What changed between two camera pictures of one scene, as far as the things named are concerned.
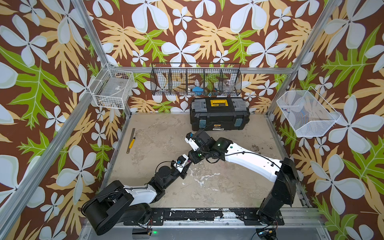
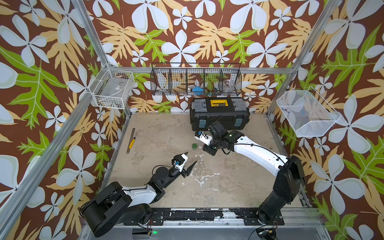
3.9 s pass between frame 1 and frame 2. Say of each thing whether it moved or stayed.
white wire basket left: stayed
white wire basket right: stayed
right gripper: moved
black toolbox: stayed
